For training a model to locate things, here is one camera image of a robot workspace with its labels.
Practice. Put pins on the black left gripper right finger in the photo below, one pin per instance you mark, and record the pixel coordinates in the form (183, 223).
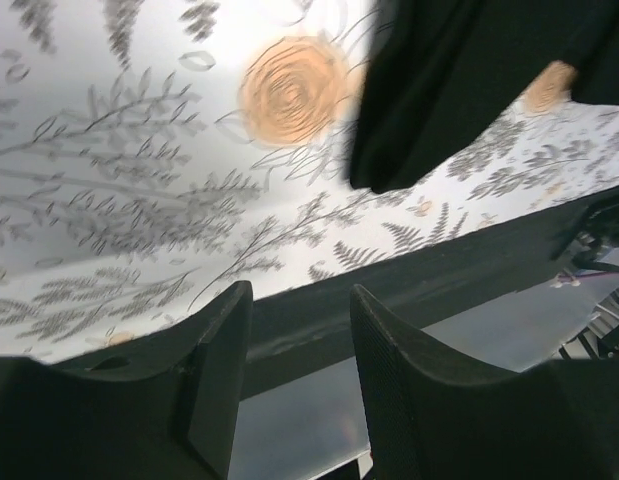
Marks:
(433, 412)

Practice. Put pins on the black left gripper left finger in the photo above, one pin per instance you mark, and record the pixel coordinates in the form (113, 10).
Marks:
(163, 406)

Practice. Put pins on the black floral print t-shirt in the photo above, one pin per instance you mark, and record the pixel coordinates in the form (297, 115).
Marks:
(441, 72)

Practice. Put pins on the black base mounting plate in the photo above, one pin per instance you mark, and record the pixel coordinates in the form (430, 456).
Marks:
(306, 329)

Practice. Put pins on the aluminium rail frame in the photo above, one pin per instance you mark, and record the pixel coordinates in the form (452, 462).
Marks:
(599, 339)

